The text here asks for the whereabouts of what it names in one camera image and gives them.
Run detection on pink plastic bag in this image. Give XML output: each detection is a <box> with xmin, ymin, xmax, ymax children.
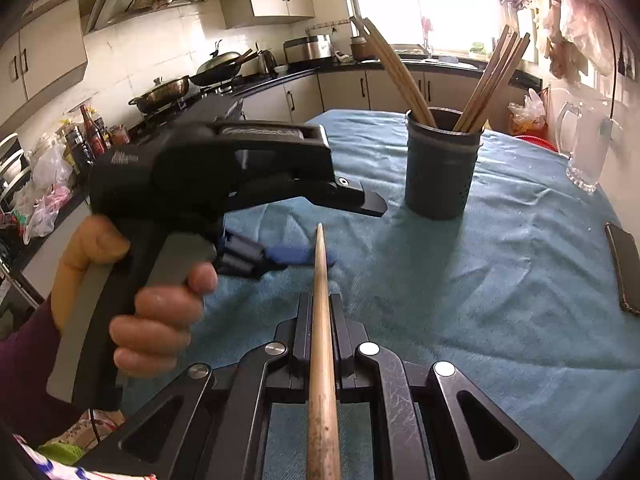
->
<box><xmin>15</xmin><ymin>185</ymin><xmax>76</xmax><ymax>246</ymax></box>

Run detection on printed white clothing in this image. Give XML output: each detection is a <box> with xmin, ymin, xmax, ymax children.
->
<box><xmin>15</xmin><ymin>432</ymin><xmax>156</xmax><ymax>480</ymax></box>

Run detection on beige base cabinets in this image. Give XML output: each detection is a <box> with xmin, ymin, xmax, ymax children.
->
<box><xmin>0</xmin><ymin>67</ymin><xmax>543</xmax><ymax>311</ymax></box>

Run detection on black power cable with plug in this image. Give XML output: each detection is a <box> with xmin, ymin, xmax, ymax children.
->
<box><xmin>597</xmin><ymin>5</ymin><xmax>618</xmax><ymax>143</ymax></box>

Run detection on gas stove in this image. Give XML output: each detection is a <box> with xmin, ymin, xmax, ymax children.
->
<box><xmin>145</xmin><ymin>85</ymin><xmax>246</xmax><ymax>126</ymax></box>

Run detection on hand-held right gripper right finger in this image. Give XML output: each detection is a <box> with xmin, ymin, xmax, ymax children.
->
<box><xmin>327</xmin><ymin>292</ymin><xmax>576</xmax><ymax>480</ymax></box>

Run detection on blue towel table cover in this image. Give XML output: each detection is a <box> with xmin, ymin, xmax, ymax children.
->
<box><xmin>117</xmin><ymin>109</ymin><xmax>640</xmax><ymax>480</ymax></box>

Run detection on red plastic basin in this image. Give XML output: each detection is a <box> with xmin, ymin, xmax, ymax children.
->
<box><xmin>512</xmin><ymin>132</ymin><xmax>558</xmax><ymax>153</ymax></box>

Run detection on clear plastic food bag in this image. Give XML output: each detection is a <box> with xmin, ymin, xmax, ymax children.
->
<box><xmin>542</xmin><ymin>0</ymin><xmax>576</xmax><ymax>81</ymax></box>

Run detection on person's left forearm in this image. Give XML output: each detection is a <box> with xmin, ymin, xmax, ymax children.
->
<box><xmin>0</xmin><ymin>300</ymin><xmax>86</xmax><ymax>448</ymax></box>

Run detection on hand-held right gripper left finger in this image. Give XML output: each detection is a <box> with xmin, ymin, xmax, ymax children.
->
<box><xmin>75</xmin><ymin>292</ymin><xmax>313</xmax><ymax>480</ymax></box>

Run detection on steel pan with lid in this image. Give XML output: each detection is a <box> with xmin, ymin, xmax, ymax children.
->
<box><xmin>128</xmin><ymin>76</ymin><xmax>192</xmax><ymax>113</ymax></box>

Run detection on smartphone in brown case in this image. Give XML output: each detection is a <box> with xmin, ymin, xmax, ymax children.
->
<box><xmin>604</xmin><ymin>221</ymin><xmax>640</xmax><ymax>317</ymax></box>

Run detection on crumpled white plastic bag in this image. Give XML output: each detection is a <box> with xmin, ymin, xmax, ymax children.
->
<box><xmin>27</xmin><ymin>135</ymin><xmax>76</xmax><ymax>196</ymax></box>

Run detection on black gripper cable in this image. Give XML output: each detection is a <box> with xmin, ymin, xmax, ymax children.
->
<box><xmin>89</xmin><ymin>406</ymin><xmax>108</xmax><ymax>443</ymax></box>

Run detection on plastic bag with orange contents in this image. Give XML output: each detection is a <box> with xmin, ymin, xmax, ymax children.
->
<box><xmin>507</xmin><ymin>87</ymin><xmax>548</xmax><ymax>136</ymax></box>

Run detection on kitchen window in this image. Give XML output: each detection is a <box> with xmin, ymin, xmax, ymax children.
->
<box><xmin>345</xmin><ymin>0</ymin><xmax>516</xmax><ymax>58</ymax></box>

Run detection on dark sauce bottle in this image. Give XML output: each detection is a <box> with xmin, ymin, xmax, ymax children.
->
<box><xmin>64</xmin><ymin>125</ymin><xmax>96</xmax><ymax>173</ymax></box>

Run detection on clear glass mug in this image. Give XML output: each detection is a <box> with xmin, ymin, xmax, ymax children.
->
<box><xmin>555</xmin><ymin>101</ymin><xmax>623</xmax><ymax>196</ymax></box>

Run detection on black wok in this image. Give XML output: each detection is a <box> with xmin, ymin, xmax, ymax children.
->
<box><xmin>190</xmin><ymin>40</ymin><xmax>256</xmax><ymax>87</ymax></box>

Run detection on person's left hand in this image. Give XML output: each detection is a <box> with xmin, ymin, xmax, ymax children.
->
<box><xmin>52</xmin><ymin>214</ymin><xmax>219</xmax><ymax>380</ymax></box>

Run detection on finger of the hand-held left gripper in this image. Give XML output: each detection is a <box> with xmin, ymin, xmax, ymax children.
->
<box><xmin>297</xmin><ymin>176</ymin><xmax>389</xmax><ymax>218</ymax></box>
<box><xmin>216</xmin><ymin>231</ymin><xmax>338</xmax><ymax>281</ymax></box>

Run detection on beige wall cabinets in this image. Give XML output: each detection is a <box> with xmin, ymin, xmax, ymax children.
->
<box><xmin>0</xmin><ymin>0</ymin><xmax>316</xmax><ymax>123</ymax></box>

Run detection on black kitchen countertop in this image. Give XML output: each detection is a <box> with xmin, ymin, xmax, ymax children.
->
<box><xmin>0</xmin><ymin>55</ymin><xmax>543</xmax><ymax>271</ymax></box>

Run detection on long wooden chopstick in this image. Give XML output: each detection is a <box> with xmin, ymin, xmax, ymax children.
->
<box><xmin>306</xmin><ymin>223</ymin><xmax>342</xmax><ymax>480</ymax></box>

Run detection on bunch of wooden chopsticks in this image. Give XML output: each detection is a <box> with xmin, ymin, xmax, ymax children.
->
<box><xmin>349</xmin><ymin>16</ymin><xmax>532</xmax><ymax>133</ymax></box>

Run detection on red label sauce bottle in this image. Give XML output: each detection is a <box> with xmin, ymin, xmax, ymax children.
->
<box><xmin>80</xmin><ymin>105</ymin><xmax>111</xmax><ymax>153</ymax></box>

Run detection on dark utensil holder cup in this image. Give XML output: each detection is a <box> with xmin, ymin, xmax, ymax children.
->
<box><xmin>404</xmin><ymin>106</ymin><xmax>485</xmax><ymax>222</ymax></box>

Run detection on metal dish rack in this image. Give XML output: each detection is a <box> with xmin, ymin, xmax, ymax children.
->
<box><xmin>0</xmin><ymin>132</ymin><xmax>33</xmax><ymax>211</ymax></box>

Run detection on large white plastic bag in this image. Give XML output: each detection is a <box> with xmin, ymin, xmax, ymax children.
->
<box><xmin>557</xmin><ymin>0</ymin><xmax>608</xmax><ymax>61</ymax></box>

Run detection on silver rice cooker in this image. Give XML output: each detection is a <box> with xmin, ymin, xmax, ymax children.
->
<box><xmin>283</xmin><ymin>34</ymin><xmax>335</xmax><ymax>64</ymax></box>

